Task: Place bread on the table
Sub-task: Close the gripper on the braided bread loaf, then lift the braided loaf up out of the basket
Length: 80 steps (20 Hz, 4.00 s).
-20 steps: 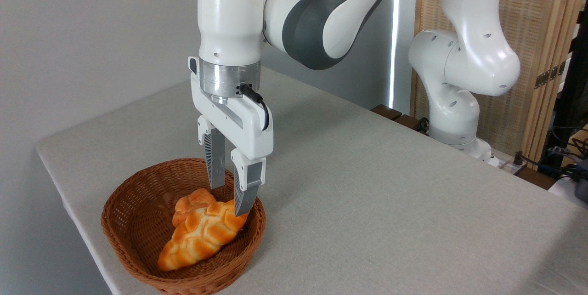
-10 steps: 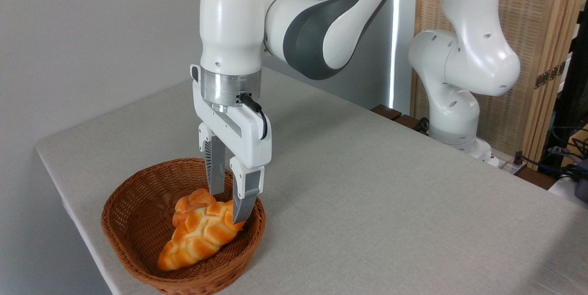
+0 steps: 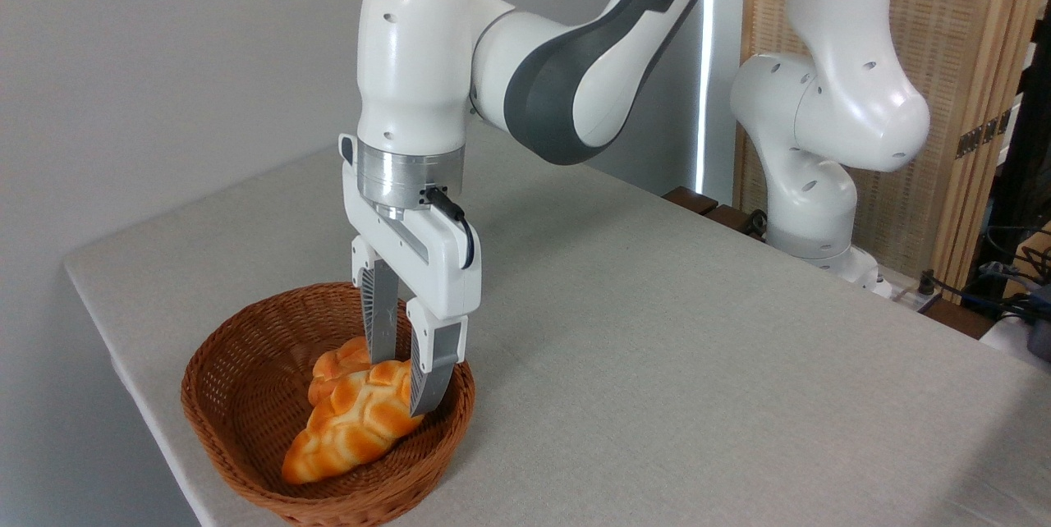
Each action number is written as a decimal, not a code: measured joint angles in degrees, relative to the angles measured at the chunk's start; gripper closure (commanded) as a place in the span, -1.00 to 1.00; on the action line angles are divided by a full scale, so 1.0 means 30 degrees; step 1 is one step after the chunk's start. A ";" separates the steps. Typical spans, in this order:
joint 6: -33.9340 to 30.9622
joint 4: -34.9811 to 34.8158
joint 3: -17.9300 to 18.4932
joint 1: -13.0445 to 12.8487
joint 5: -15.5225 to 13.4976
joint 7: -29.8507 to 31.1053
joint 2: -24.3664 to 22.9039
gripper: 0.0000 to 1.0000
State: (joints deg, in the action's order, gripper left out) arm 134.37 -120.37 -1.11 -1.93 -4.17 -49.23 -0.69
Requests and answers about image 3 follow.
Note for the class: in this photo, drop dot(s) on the blue grey box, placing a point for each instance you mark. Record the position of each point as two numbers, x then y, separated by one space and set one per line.
1041 326

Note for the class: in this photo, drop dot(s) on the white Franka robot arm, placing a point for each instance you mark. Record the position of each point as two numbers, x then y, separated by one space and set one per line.
410 59

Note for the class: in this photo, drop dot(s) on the small round bread bun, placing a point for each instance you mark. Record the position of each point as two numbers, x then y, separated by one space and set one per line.
337 363

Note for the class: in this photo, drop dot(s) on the black vertical post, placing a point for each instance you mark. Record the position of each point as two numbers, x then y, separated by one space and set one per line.
1022 141

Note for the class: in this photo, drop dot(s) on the wooden rattan folding screen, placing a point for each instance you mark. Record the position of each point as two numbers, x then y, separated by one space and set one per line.
952 18

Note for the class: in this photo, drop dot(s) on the dark brown wooden block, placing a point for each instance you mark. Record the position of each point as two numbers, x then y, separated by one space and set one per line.
731 219
690 200

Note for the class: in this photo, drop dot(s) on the grey tablecloth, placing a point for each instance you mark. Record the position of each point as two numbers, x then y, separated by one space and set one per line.
657 346

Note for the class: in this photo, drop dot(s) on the long braided bread loaf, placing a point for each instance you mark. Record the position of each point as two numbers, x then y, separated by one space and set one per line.
353 428

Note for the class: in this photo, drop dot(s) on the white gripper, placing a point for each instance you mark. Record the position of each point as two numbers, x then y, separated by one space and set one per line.
435 264

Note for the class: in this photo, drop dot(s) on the dark metal screen hinge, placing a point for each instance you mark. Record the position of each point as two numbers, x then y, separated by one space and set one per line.
981 135

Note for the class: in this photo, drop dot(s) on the brown wicker basket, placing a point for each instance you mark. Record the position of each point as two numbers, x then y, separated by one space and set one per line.
246 396

